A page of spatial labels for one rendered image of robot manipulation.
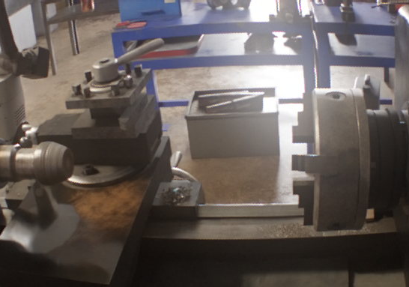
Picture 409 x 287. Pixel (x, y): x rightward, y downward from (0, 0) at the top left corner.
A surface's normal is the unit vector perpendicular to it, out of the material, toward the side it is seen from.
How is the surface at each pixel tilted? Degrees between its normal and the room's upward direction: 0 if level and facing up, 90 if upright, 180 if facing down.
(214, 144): 90
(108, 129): 90
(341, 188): 79
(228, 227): 0
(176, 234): 0
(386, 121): 13
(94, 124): 0
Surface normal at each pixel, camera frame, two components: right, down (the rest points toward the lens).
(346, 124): -0.17, -0.48
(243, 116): -0.11, 0.50
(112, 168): -0.11, -0.87
